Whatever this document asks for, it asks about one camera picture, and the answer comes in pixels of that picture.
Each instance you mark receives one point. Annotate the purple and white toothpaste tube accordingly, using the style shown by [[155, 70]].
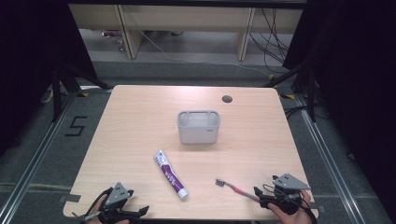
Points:
[[170, 174]]

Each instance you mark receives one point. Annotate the pink toothbrush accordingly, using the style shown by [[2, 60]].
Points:
[[236, 189]]

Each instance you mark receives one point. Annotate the person's right hand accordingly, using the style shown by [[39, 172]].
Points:
[[292, 219]]

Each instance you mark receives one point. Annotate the grey toothbrush holder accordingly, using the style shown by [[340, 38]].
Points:
[[198, 133]]

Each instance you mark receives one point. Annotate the metal floor rail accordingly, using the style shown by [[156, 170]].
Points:
[[34, 161], [330, 165]]

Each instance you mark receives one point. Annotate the black curtain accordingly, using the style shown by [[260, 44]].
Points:
[[28, 62], [358, 77]]

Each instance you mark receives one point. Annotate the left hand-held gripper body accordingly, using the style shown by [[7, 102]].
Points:
[[118, 193]]

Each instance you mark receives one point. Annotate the black metal stand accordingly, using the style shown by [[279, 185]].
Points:
[[311, 93], [57, 93]]

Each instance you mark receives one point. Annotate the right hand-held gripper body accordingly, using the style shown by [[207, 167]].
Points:
[[291, 183]]

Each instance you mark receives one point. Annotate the person's left hand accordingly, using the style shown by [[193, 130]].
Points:
[[99, 203]]

